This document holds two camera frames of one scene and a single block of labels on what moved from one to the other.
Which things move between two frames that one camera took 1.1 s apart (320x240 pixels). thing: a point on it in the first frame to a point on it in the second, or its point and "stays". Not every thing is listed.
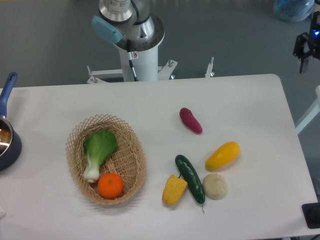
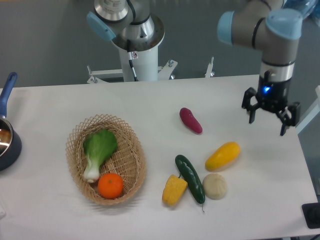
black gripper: (314, 41) to (272, 96)
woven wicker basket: (129, 162) stays
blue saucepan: (10, 143) stays
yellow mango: (223, 157) stays
